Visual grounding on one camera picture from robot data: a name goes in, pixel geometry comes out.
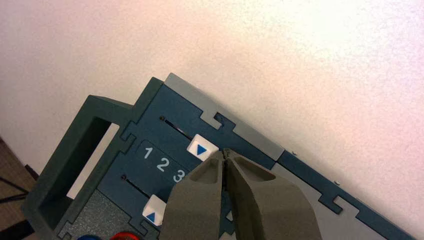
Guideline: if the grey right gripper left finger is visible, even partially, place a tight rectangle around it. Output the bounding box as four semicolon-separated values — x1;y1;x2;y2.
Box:
158;150;226;240

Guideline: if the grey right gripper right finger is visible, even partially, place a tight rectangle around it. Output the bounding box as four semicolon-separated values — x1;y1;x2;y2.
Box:
223;148;323;240

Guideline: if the white slider knob downward triangle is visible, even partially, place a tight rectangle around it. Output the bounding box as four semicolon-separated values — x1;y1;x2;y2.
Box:
186;134;220;163

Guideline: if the white slider knob upward triangle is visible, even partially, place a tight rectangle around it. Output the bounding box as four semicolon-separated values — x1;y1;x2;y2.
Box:
142;194;167;227

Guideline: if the round red push button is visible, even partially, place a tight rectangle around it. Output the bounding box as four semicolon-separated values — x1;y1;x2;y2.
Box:
109;231;141;240

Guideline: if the blue and grey task board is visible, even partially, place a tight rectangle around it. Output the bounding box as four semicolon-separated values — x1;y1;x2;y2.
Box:
21;72;418;240

